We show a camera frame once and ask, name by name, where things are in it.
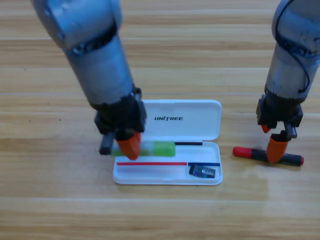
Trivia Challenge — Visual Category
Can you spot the red and black marker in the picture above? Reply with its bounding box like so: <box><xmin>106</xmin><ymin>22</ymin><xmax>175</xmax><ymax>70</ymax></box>
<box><xmin>232</xmin><ymin>146</ymin><xmax>305</xmax><ymax>167</ymax></box>

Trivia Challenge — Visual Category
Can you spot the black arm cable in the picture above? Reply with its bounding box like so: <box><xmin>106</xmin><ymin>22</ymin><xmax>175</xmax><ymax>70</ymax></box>
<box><xmin>274</xmin><ymin>0</ymin><xmax>311</xmax><ymax>94</ymax></box>

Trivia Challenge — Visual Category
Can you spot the white plastic pencil case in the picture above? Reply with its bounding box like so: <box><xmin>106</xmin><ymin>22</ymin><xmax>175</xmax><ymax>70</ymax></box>
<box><xmin>112</xmin><ymin>99</ymin><xmax>224</xmax><ymax>186</ymax></box>

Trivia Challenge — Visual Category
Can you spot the dark blue eraser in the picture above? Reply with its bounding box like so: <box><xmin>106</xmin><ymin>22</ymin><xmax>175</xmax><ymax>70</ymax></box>
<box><xmin>188</xmin><ymin>164</ymin><xmax>217</xmax><ymax>180</ymax></box>

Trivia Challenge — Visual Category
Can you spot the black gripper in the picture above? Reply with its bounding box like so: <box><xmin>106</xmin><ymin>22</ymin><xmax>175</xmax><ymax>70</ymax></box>
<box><xmin>93</xmin><ymin>87</ymin><xmax>148</xmax><ymax>161</ymax></box>
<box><xmin>256</xmin><ymin>93</ymin><xmax>305</xmax><ymax>164</ymax></box>

